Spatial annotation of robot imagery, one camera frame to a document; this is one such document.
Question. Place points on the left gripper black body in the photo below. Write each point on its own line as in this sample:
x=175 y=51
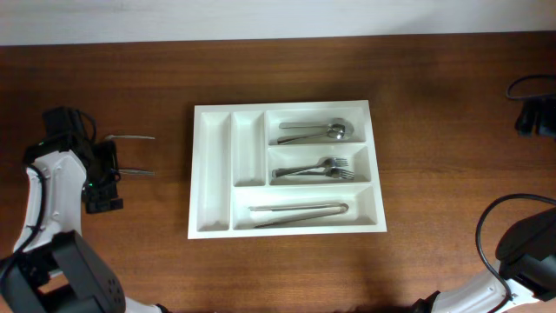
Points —
x=104 y=183

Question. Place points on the metal teaspoon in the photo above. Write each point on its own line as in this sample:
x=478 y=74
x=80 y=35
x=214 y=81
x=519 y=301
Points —
x=136 y=172
x=113 y=137

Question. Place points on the large metal spoon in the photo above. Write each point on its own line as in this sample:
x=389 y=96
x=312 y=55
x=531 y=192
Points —
x=336 y=131
x=298 y=125

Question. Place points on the metal fork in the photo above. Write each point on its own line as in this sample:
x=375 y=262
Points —
x=325 y=163
x=335 y=173

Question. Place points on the metal table knife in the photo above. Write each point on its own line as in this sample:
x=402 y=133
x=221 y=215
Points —
x=293 y=219
x=316 y=206

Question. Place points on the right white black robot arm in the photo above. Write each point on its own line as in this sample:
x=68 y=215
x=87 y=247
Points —
x=524 y=271

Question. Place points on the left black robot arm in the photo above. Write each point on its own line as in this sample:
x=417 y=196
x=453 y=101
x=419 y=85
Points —
x=52 y=268

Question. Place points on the white cutlery organizer tray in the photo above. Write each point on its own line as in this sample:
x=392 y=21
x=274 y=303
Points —
x=235 y=150

